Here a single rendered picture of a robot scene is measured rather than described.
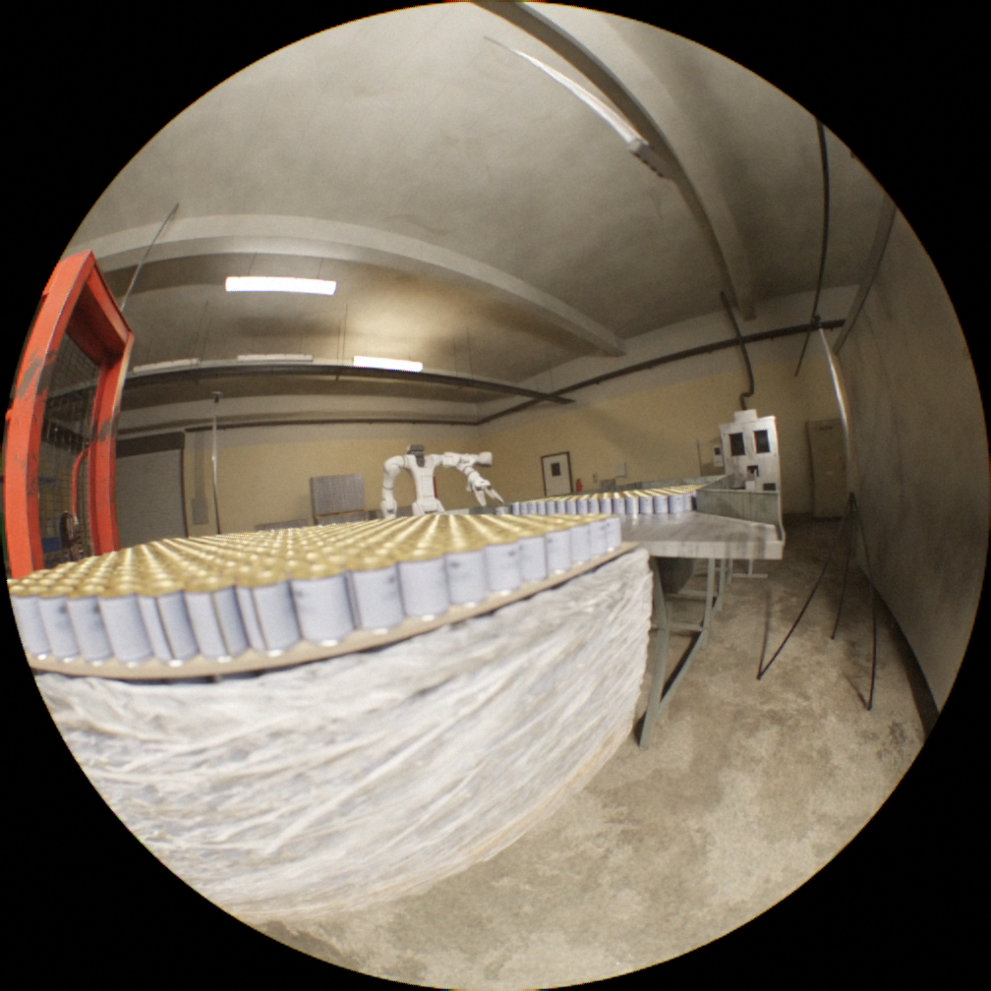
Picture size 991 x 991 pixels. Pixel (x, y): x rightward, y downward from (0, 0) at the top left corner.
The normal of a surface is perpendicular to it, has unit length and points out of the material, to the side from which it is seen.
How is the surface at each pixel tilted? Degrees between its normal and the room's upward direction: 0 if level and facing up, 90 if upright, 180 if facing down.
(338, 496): 92
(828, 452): 90
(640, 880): 0
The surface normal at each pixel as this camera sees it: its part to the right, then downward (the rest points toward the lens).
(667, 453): -0.77, 0.10
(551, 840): -0.11, -0.99
